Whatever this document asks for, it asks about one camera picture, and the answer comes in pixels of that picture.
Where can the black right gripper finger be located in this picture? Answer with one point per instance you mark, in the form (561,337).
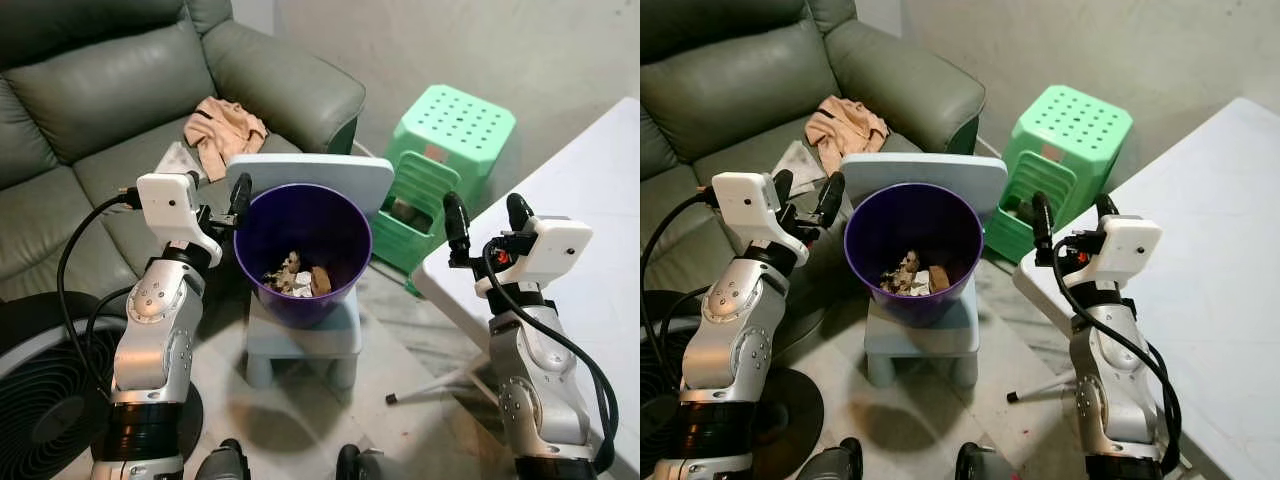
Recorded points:
(1044,220)
(1108,206)
(520,212)
(457,220)

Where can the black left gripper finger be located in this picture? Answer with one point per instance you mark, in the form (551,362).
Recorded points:
(833,192)
(193,177)
(785,190)
(240,195)

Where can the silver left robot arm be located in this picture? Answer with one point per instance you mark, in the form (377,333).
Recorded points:
(725,340)
(150,340)

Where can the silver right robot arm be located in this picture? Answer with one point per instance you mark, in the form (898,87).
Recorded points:
(535,390)
(1105,380)

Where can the purple plastic rubbish bin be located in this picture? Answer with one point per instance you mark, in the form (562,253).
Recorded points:
(300,225)
(912,225)

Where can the crumpled white paper trash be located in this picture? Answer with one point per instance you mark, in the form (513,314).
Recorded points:
(285,275)
(903,275)

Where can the brown trash piece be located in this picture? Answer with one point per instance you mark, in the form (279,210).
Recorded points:
(939,279)
(321,281)

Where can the white paper wrapper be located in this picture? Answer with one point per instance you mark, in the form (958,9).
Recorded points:
(180,158)
(800,160)

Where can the crumpled beige cloth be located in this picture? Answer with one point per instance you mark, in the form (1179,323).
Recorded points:
(225,130)
(845,128)

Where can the white folding table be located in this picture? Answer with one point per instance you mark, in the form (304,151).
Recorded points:
(590,220)
(1220,250)

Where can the light blue plastic stool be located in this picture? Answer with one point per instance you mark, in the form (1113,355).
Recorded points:
(925,168)
(310,170)

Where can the green plastic stool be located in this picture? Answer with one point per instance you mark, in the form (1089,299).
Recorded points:
(455,125)
(1075,125)

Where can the grey-green leather sofa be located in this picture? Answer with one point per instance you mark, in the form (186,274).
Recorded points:
(740,80)
(90,90)

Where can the dark right robot leg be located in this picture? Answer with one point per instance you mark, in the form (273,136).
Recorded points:
(358,465)
(980,463)

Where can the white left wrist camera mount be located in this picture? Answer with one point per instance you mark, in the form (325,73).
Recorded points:
(745,205)
(168,205)

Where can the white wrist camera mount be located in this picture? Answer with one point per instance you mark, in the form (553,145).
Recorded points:
(1130,245)
(550,245)
(745,205)
(168,205)

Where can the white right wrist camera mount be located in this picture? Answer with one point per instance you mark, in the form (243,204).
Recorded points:
(550,245)
(1130,245)

